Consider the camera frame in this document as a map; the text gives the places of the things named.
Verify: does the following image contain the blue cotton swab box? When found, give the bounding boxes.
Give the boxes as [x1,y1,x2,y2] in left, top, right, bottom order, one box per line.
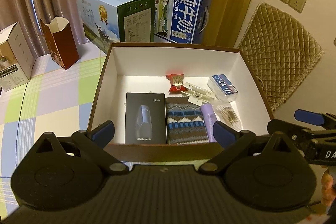
[207,74,238,102]

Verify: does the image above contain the black shaver box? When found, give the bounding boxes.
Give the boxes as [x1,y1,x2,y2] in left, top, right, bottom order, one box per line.
[125,93,167,145]

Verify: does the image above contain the white plastic hook pack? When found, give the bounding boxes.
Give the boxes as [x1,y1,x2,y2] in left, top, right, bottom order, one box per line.
[182,83,216,106]

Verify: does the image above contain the red snack packet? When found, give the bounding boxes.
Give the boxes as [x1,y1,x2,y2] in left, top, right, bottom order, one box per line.
[166,73,186,93]

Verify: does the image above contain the person's right hand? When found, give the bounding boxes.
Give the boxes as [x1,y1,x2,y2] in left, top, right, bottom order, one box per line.
[321,169,335,207]

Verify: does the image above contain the clear packet brown items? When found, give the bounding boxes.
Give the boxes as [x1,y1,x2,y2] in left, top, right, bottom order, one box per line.
[215,103,242,131]

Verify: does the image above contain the purple tube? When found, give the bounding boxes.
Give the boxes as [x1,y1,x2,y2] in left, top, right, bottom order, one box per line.
[200,103,217,142]

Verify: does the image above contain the knitted patterned pouch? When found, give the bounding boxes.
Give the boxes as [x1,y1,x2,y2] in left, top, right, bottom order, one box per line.
[166,97,209,144]

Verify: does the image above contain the checked table cloth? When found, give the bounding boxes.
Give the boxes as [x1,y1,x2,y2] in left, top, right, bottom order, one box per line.
[1,43,105,218]

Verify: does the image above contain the large brown cardboard box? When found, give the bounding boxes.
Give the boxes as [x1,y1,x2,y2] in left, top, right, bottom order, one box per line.
[88,43,273,162]

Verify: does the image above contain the quilted chair cushion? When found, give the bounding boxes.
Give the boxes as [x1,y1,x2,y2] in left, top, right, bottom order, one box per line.
[238,2,324,110]

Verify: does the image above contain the white product box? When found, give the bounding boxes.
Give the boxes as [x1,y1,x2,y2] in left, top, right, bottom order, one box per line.
[0,22,35,91]

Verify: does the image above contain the dark red paper box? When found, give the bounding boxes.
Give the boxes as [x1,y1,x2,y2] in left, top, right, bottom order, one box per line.
[40,16,80,70]

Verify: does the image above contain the light blue milk box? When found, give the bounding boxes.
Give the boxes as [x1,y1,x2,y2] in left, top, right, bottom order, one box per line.
[76,0,155,53]

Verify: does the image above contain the blue milk carton box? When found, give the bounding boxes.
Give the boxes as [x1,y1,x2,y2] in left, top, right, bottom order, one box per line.
[154,0,211,44]

